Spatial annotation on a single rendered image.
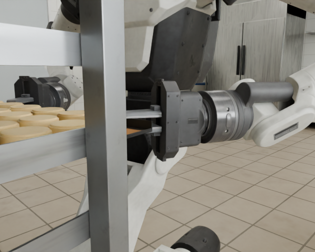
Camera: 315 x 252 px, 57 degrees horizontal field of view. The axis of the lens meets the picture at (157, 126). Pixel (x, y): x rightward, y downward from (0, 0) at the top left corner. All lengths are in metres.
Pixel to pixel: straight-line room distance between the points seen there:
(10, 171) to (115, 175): 0.09
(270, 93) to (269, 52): 4.64
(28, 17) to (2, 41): 4.53
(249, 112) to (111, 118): 0.27
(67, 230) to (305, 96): 0.41
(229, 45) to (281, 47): 0.93
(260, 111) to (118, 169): 0.29
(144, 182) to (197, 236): 0.54
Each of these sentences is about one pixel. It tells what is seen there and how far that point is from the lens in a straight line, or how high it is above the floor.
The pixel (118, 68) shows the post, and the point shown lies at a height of 0.94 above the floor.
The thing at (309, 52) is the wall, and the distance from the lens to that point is 5.89.
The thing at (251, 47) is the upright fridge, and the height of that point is 1.31.
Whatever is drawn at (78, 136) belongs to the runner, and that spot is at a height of 0.88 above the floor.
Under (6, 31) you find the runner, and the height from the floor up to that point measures 0.97.
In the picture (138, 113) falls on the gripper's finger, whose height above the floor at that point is 0.88.
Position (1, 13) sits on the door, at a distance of 4.67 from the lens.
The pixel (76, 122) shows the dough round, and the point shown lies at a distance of 0.35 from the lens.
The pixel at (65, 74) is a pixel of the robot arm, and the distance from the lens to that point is 0.94.
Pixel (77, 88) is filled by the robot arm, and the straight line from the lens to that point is 0.84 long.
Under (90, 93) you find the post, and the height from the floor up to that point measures 0.92.
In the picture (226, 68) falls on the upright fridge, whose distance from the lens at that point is 5.51.
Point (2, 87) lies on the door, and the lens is 4.59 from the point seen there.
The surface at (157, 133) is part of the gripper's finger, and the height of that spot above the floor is 0.85.
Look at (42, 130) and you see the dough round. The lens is 0.32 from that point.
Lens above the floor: 0.94
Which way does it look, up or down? 11 degrees down
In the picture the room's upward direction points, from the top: straight up
